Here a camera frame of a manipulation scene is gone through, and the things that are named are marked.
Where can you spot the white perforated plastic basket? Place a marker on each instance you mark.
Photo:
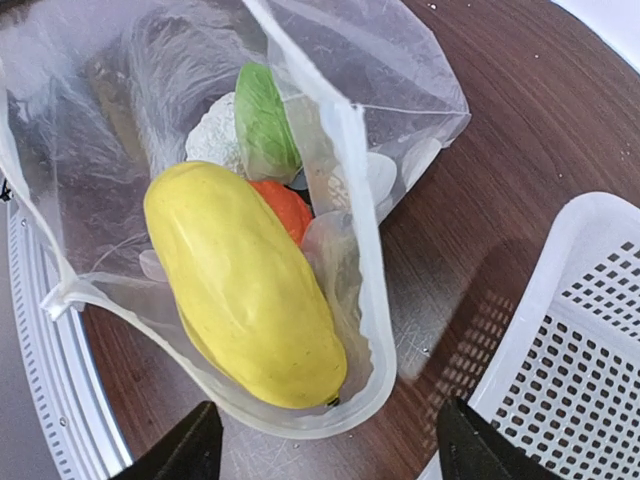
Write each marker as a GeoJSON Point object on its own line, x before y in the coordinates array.
{"type": "Point", "coordinates": [557, 371]}

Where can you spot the front aluminium rail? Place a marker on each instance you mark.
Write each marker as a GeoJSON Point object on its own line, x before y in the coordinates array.
{"type": "Point", "coordinates": [74, 414]}

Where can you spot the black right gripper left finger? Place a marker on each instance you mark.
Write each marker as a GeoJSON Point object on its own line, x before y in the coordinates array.
{"type": "Point", "coordinates": [192, 449]}

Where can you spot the yellow toy lemon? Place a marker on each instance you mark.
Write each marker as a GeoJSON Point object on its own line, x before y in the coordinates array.
{"type": "Point", "coordinates": [246, 295]}

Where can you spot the white toy cauliflower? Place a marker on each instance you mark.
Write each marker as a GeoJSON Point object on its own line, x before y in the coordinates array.
{"type": "Point", "coordinates": [247, 132]}

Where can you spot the orange toy pumpkin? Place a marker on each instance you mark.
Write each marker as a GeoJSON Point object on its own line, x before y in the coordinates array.
{"type": "Point", "coordinates": [289, 207]}

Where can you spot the clear polka dot zip bag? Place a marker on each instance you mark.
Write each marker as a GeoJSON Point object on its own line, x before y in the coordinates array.
{"type": "Point", "coordinates": [98, 98]}

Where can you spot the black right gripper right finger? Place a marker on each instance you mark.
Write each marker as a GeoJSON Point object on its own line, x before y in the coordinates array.
{"type": "Point", "coordinates": [470, 448]}

